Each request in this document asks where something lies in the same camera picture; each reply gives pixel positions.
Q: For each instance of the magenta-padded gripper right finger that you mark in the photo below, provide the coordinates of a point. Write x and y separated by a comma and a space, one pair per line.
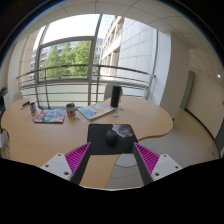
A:
148, 157

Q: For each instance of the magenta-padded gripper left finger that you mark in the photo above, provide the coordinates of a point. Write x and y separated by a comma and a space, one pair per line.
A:
77, 156

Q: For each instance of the black computer mouse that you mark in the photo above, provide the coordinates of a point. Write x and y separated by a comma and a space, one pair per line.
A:
111, 137

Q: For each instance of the black printed mouse pad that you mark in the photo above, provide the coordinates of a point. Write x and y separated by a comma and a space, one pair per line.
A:
98, 140

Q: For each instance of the red and black magazine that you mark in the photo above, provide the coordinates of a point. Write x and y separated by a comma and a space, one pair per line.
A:
50, 116

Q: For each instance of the light blue illustrated magazine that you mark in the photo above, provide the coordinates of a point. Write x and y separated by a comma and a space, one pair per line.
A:
96, 110

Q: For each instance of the black drink bottle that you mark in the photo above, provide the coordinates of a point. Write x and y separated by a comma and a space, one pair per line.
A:
116, 96

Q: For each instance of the dark stapler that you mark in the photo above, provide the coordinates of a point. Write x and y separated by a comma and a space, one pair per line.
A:
25, 104

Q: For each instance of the metal balcony railing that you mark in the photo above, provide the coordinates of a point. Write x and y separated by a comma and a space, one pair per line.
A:
126, 69

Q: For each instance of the black printer on cabinet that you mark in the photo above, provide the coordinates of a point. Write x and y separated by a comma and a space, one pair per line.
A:
2, 100

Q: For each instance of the green tree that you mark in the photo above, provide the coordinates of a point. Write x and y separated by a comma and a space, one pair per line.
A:
71, 56

